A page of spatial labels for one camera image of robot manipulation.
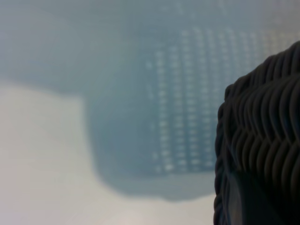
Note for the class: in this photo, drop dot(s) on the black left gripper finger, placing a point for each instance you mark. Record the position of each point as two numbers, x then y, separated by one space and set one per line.
253 204

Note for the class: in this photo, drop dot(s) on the dark brown woven basket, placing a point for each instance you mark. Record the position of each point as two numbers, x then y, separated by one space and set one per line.
269 105

